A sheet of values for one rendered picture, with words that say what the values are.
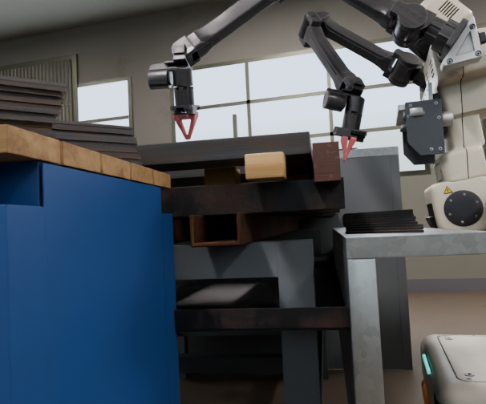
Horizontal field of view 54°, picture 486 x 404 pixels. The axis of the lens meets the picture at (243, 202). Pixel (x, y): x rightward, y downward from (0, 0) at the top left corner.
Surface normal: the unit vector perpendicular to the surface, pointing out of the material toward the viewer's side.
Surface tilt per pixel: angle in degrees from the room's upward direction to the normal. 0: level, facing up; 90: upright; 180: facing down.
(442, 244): 90
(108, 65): 90
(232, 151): 90
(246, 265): 90
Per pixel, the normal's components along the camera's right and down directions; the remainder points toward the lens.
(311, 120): -0.28, -0.04
